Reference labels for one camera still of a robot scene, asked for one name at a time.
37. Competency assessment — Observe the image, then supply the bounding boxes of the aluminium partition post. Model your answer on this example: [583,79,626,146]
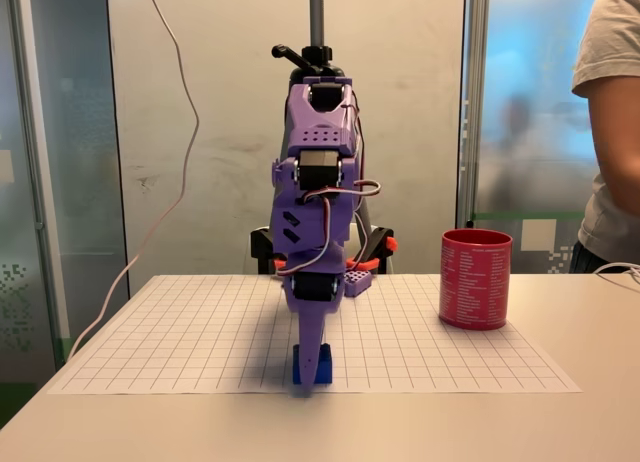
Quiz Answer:
[7,0,71,368]
[457,0,490,229]

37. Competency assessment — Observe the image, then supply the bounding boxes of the black clamp with orange pads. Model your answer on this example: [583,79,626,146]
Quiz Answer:
[249,226,291,276]
[344,225,400,276]

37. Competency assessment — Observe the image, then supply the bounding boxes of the red cup with white print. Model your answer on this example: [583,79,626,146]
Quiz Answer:
[438,228,514,332]

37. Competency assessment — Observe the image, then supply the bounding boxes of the grey and black tripod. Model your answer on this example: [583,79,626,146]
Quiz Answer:
[271,0,374,276]

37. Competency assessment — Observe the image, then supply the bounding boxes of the blue toy brick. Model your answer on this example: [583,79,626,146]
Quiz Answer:
[291,342,334,386]

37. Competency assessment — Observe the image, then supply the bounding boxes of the white grid paper sheet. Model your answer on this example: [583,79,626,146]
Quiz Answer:
[47,274,584,396]

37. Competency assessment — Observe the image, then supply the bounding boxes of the white hanging cable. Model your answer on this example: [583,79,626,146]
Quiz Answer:
[67,0,201,361]

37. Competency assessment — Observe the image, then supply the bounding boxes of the person's dark trousers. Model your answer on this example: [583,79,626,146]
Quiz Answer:
[569,240,614,275]

